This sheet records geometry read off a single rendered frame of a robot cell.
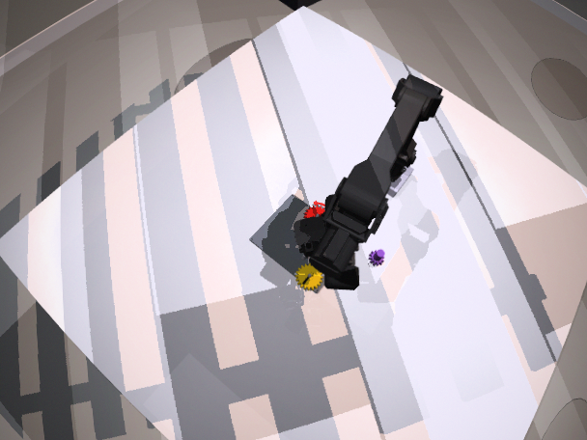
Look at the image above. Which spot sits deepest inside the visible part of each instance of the purple gear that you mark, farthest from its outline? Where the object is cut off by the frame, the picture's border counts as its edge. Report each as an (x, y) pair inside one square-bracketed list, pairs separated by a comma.
[(377, 257)]

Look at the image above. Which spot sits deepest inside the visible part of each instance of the red gear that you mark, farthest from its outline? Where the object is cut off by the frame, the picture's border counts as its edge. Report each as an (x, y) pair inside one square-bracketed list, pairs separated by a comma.
[(313, 211)]

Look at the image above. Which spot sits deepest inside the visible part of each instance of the yellow gear with black stripe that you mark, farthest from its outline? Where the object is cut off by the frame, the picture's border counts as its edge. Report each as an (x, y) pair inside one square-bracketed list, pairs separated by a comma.
[(303, 279)]

